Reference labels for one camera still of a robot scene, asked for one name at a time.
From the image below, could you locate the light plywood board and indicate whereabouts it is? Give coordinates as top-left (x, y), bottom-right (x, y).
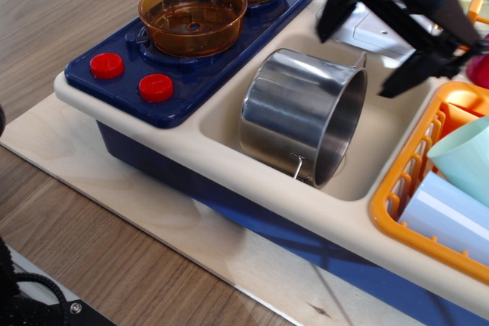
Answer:
top-left (1, 96), bottom-right (415, 325)

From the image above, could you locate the blue toy stove top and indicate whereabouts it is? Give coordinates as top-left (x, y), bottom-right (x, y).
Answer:
top-left (64, 0), bottom-right (312, 128)

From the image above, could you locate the mint green cup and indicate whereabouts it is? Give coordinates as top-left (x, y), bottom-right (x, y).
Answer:
top-left (427, 116), bottom-right (488, 205)

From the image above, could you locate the right red stove knob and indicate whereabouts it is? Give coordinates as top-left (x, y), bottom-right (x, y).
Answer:
top-left (138, 73), bottom-right (174, 103)

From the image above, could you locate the orange dish rack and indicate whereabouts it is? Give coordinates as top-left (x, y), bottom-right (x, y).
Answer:
top-left (369, 82), bottom-right (488, 285)

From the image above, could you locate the amber plastic saucepan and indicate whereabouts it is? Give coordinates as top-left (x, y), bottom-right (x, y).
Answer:
top-left (138, 0), bottom-right (248, 57)

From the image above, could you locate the beige toy kitchen sink unit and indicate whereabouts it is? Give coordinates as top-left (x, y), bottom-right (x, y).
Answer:
top-left (54, 0), bottom-right (488, 325)

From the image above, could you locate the stainless steel pot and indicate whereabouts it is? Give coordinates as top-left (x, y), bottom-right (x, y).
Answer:
top-left (238, 48), bottom-right (368, 188)

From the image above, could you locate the red stove knob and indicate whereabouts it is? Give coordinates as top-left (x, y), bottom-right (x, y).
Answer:
top-left (138, 73), bottom-right (174, 103)
top-left (89, 53), bottom-right (125, 79)

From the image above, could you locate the black metal bracket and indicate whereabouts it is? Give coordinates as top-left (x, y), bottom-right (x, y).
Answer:
top-left (53, 299), bottom-right (116, 326)

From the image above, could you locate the orange rack frame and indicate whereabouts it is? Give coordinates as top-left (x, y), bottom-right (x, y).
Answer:
top-left (467, 0), bottom-right (488, 25)

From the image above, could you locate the light blue cup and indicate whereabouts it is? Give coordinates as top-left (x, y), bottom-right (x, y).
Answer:
top-left (398, 172), bottom-right (488, 266)

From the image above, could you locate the white toy faucet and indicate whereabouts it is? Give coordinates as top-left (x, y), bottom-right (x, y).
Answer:
top-left (315, 1), bottom-right (444, 60)

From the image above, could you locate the left red stove knob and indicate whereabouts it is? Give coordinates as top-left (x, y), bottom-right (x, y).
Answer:
top-left (89, 53), bottom-right (125, 79)

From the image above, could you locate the magenta cup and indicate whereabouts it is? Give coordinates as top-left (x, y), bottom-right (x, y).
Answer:
top-left (466, 34), bottom-right (489, 89)

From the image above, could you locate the black braided cable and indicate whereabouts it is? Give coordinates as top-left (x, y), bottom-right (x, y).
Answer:
top-left (0, 237), bottom-right (70, 326)

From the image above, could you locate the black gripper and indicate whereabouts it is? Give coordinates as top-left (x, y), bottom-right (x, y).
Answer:
top-left (316, 0), bottom-right (486, 98)

